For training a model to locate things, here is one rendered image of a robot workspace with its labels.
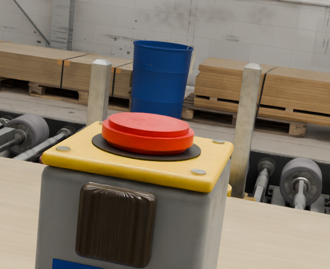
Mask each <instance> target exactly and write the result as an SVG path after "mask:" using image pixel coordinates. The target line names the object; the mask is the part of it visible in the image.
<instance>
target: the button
mask: <svg viewBox="0 0 330 269"><path fill-rule="evenodd" d="M101 135H102V136H103V137H104V138H105V139H106V140H107V142H108V143H109V144H110V145H112V146H114V147H116V148H119V149H122V150H125V151H129V152H134V153H141V154H151V155H172V154H179V153H182V152H184V151H186V149H187V148H189V147H191V146H192V145H193V139H194V131H193V130H192V129H191V128H189V125H188V124H187V123H186V122H184V121H182V120H179V119H177V118H173V117H169V116H164V115H158V114H149V113H117V114H113V115H111V116H110V117H109V118H108V119H106V120H104V121H103V126H102V132H101Z"/></svg>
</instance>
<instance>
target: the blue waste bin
mask: <svg viewBox="0 0 330 269"><path fill-rule="evenodd" d="M133 44H134V49H133V65H132V66H133V71H132V93H131V113H149V114H158V115H164V116H169V117H173V118H177V119H179V120H180V117H181V114H182V108H183V102H184V96H185V90H186V84H187V78H188V73H189V68H190V73H192V67H193V62H194V59H195V47H194V46H193V45H189V46H187V45H182V44H177V43H169V42H160V41H146V40H137V41H133ZM191 46H192V47H191ZM193 47H194V48H193ZM193 50H194V56H193V59H192V63H191V67H190V62H191V56H192V51H193Z"/></svg>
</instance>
